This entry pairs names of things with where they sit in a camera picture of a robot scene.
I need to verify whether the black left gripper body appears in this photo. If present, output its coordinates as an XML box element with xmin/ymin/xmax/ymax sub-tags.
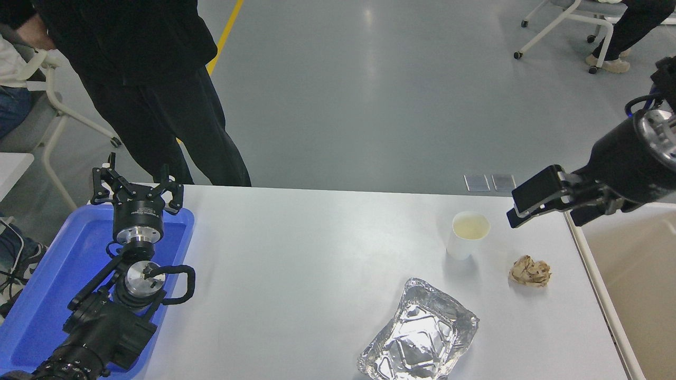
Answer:
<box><xmin>112</xmin><ymin>184</ymin><xmax>165</xmax><ymax>233</ymax></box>

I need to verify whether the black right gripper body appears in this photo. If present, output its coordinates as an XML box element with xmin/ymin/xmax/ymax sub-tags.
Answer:
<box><xmin>585</xmin><ymin>117</ymin><xmax>676</xmax><ymax>206</ymax></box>

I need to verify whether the white paper cup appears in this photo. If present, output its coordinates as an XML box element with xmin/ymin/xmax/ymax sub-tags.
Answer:
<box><xmin>446</xmin><ymin>211</ymin><xmax>492</xmax><ymax>261</ymax></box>

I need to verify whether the person's hand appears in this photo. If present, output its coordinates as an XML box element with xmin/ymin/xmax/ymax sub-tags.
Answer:
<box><xmin>17</xmin><ymin>13</ymin><xmax>57</xmax><ymax>51</ymax></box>

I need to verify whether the crumpled tan paper ball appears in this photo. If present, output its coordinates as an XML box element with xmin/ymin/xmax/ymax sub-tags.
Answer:
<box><xmin>509</xmin><ymin>255</ymin><xmax>552</xmax><ymax>288</ymax></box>

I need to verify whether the large pale bin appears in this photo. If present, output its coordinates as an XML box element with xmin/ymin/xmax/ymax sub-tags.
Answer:
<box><xmin>564</xmin><ymin>203</ymin><xmax>676</xmax><ymax>380</ymax></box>

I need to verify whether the blue plastic tray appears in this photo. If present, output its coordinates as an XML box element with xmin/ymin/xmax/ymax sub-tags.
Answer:
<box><xmin>0</xmin><ymin>205</ymin><xmax>195</xmax><ymax>378</ymax></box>

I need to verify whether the white wheeled chair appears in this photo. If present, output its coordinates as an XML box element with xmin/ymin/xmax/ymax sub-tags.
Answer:
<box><xmin>0</xmin><ymin>24</ymin><xmax>123</xmax><ymax>212</ymax></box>
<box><xmin>513</xmin><ymin>0</ymin><xmax>629</xmax><ymax>74</ymax></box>

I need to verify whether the small white table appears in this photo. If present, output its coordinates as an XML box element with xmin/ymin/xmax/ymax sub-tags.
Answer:
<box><xmin>0</xmin><ymin>153</ymin><xmax>34</xmax><ymax>201</ymax></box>

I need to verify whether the person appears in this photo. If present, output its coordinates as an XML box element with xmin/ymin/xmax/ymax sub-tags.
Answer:
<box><xmin>585</xmin><ymin>0</ymin><xmax>676</xmax><ymax>74</ymax></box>
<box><xmin>0</xmin><ymin>0</ymin><xmax>252</xmax><ymax>186</ymax></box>
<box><xmin>0</xmin><ymin>34</ymin><xmax>49</xmax><ymax>312</ymax></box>

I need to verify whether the silver foil tray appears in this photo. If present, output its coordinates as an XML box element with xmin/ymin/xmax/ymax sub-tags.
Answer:
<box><xmin>357</xmin><ymin>278</ymin><xmax>480</xmax><ymax>380</ymax></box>

